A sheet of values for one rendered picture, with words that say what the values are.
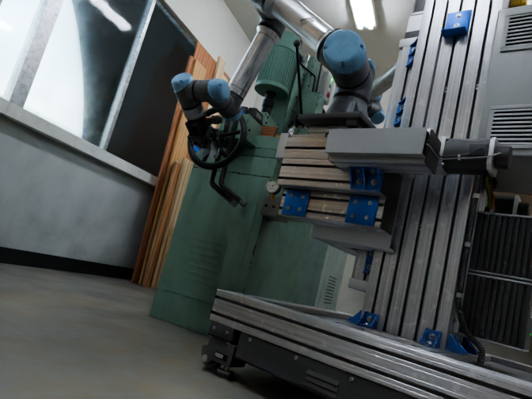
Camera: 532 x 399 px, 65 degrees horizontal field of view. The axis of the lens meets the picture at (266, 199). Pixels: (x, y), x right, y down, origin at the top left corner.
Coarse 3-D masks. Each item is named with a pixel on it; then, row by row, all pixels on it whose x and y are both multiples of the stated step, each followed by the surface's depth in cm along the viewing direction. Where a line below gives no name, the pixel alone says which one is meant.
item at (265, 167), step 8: (200, 152) 201; (208, 160) 198; (240, 160) 190; (248, 160) 189; (256, 160) 187; (264, 160) 185; (272, 160) 183; (200, 168) 199; (232, 168) 191; (240, 168) 189; (248, 168) 187; (256, 168) 186; (264, 168) 184; (272, 168) 182; (256, 176) 185; (264, 176) 183; (272, 176) 181
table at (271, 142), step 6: (228, 138) 185; (234, 138) 183; (246, 138) 181; (252, 138) 184; (258, 138) 189; (264, 138) 188; (270, 138) 187; (276, 138) 185; (234, 144) 192; (246, 144) 188; (252, 144) 186; (258, 144) 189; (264, 144) 187; (270, 144) 186; (276, 144) 185
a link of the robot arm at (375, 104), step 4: (372, 104) 211; (376, 104) 214; (380, 104) 217; (372, 108) 212; (376, 108) 213; (380, 108) 214; (368, 112) 212; (372, 112) 213; (376, 112) 212; (380, 112) 212; (384, 112) 216; (368, 116) 216; (372, 116) 213; (376, 116) 212; (380, 116) 213; (384, 116) 213; (372, 120) 214; (376, 120) 214; (380, 120) 215
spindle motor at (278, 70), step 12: (288, 36) 210; (276, 48) 209; (288, 48) 210; (276, 60) 208; (288, 60) 210; (264, 72) 209; (276, 72) 207; (288, 72) 210; (264, 84) 206; (276, 84) 206; (288, 84) 210; (264, 96) 219; (276, 96) 215
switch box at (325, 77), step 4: (324, 72) 236; (328, 72) 234; (320, 76) 236; (324, 76) 235; (328, 76) 234; (320, 80) 235; (324, 80) 234; (328, 80) 234; (332, 80) 240; (320, 84) 235; (324, 84) 233; (328, 84) 235; (332, 84) 241; (320, 88) 234; (324, 88) 233; (328, 88) 236; (324, 92) 232; (328, 92) 237; (324, 96) 232; (328, 100) 238; (324, 104) 241; (328, 104) 240
